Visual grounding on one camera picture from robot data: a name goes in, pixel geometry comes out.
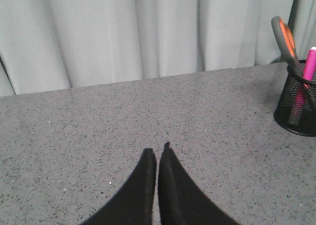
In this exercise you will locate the grey orange scissors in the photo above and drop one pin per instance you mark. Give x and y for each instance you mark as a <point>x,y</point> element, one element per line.
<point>286,45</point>

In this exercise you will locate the black mesh pen bin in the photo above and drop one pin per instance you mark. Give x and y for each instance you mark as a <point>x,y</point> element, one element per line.
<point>307,123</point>

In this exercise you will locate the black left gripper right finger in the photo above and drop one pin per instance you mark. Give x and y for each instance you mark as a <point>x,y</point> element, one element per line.
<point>181,202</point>

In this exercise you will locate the white curtain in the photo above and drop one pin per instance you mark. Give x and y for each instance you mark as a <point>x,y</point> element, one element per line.
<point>60,44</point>

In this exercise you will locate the pink highlighter pen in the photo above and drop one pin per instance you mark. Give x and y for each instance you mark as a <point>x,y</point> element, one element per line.
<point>308,73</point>

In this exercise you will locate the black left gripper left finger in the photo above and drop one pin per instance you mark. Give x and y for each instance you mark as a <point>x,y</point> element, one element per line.
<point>133,203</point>

